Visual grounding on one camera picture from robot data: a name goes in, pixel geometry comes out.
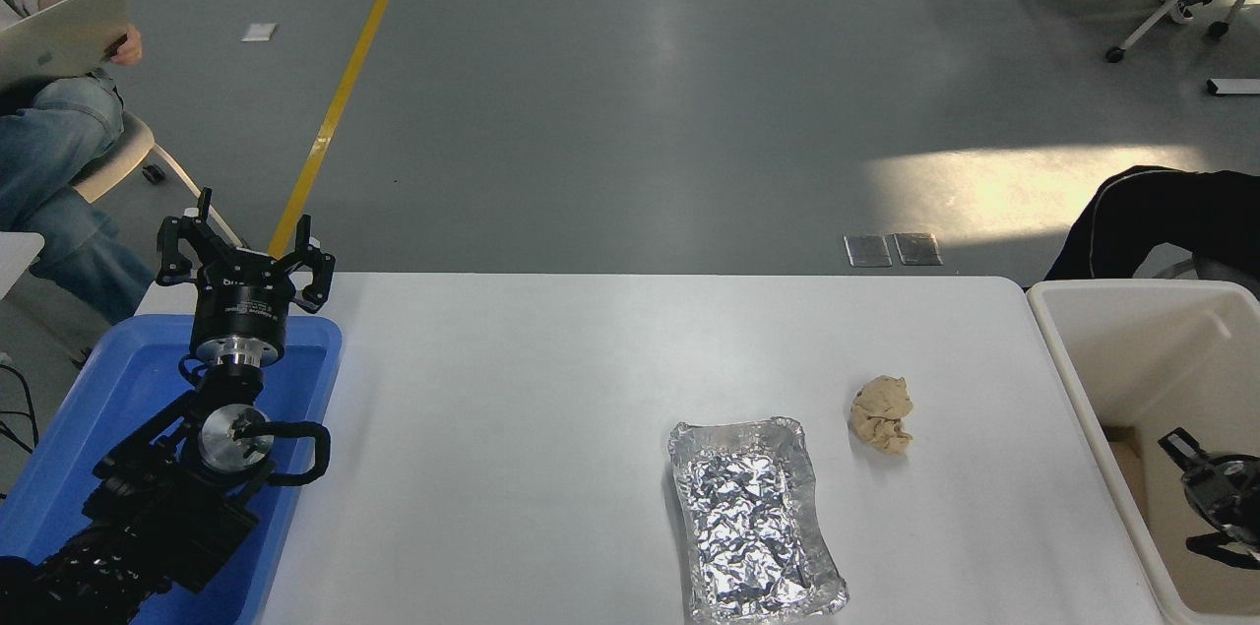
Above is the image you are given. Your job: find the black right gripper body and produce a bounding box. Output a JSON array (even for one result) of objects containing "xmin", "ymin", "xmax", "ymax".
[{"xmin": 1181, "ymin": 453, "xmax": 1260, "ymax": 539}]

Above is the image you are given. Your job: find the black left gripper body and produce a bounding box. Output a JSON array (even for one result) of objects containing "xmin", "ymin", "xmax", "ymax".
[{"xmin": 190, "ymin": 249, "xmax": 296, "ymax": 344}]

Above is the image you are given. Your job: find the foil tray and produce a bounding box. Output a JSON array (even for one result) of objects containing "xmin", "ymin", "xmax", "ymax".
[{"xmin": 667, "ymin": 415, "xmax": 850, "ymax": 624}]

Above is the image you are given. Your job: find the silver floor plate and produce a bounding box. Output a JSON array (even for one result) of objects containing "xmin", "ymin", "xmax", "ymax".
[
  {"xmin": 844, "ymin": 234, "xmax": 893, "ymax": 268},
  {"xmin": 893, "ymin": 232, "xmax": 943, "ymax": 267}
]

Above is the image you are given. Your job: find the person's hand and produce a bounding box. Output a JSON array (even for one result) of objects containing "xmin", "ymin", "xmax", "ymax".
[{"xmin": 106, "ymin": 23, "xmax": 144, "ymax": 67}]

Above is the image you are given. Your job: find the large pale bin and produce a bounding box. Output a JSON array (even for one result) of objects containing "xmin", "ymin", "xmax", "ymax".
[{"xmin": 1026, "ymin": 279, "xmax": 1260, "ymax": 625}]

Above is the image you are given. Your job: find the beige chair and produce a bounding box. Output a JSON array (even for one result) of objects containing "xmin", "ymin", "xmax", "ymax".
[{"xmin": 71, "ymin": 111, "xmax": 247, "ymax": 252}]

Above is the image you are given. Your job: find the blue plastic tray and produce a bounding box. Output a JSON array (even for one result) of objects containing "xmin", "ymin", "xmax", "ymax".
[{"xmin": 0, "ymin": 313, "xmax": 344, "ymax": 625}]

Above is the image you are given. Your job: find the white side table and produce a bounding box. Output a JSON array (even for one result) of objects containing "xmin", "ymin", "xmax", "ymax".
[{"xmin": 0, "ymin": 231, "xmax": 46, "ymax": 299}]

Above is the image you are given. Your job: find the silver laptop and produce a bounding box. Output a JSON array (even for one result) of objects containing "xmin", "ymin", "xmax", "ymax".
[{"xmin": 0, "ymin": 0, "xmax": 129, "ymax": 94}]

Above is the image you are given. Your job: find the crumpled tan paper ball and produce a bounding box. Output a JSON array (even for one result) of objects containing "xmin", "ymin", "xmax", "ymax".
[{"xmin": 849, "ymin": 374, "xmax": 914, "ymax": 456}]

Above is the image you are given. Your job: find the white-legged office chair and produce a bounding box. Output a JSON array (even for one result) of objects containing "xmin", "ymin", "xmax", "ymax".
[{"xmin": 1104, "ymin": 0, "xmax": 1260, "ymax": 65}]

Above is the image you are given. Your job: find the thin black cable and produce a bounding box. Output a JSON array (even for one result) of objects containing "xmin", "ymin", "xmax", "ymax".
[{"xmin": 0, "ymin": 364, "xmax": 40, "ymax": 454}]

